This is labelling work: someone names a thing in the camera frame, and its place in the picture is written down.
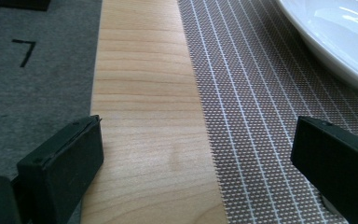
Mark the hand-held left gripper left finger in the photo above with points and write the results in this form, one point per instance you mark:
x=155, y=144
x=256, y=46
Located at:
x=60, y=168

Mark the black flat object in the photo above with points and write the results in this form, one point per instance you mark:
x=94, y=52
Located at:
x=18, y=4

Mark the white ceramic plate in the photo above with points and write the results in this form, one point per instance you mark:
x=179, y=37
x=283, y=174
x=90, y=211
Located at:
x=338, y=34

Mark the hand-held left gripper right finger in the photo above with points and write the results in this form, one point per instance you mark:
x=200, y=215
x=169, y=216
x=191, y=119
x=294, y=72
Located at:
x=338, y=161

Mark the brown woven striped placemat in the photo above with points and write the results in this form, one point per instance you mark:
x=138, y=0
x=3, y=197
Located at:
x=261, y=109

